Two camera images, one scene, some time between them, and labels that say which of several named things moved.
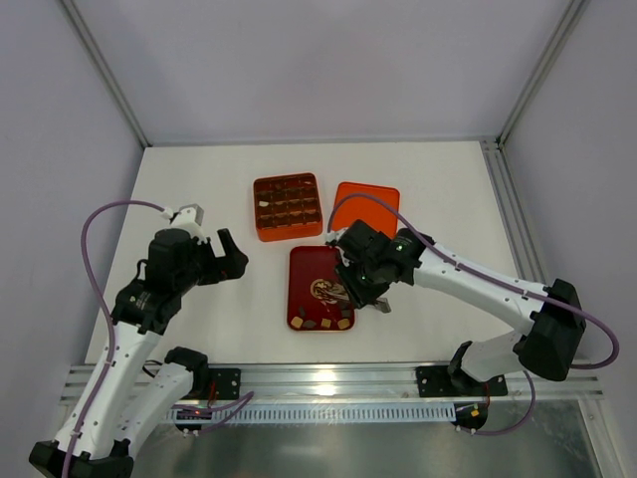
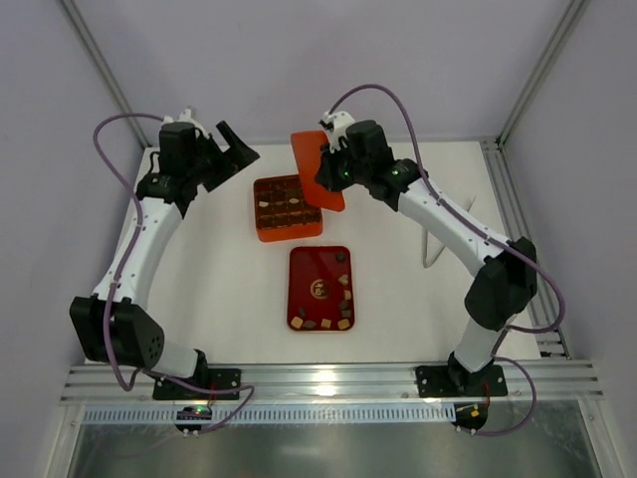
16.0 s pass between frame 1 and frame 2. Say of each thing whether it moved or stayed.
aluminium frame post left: stayed
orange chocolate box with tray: stayed
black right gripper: moved
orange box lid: moved
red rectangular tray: stayed
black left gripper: moved
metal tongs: moved
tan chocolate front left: stayed
